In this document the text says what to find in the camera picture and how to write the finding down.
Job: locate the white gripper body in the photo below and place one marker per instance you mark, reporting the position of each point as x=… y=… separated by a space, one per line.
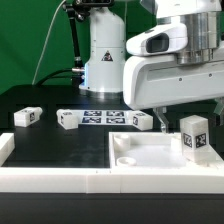
x=153 y=76

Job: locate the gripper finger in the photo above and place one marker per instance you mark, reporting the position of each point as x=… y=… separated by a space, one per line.
x=219 y=109
x=160 y=114

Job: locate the white square tabletop part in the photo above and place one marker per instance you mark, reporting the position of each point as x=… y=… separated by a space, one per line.
x=152 y=151

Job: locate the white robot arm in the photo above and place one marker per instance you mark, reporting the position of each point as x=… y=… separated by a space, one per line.
x=179 y=60

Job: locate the sheet of fiducial markers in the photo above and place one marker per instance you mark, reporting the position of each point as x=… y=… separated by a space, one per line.
x=103 y=117

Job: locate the white U-shaped obstacle fence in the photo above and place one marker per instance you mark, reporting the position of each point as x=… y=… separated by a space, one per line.
x=192 y=179

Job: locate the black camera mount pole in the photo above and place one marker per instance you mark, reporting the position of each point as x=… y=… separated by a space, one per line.
x=75 y=14

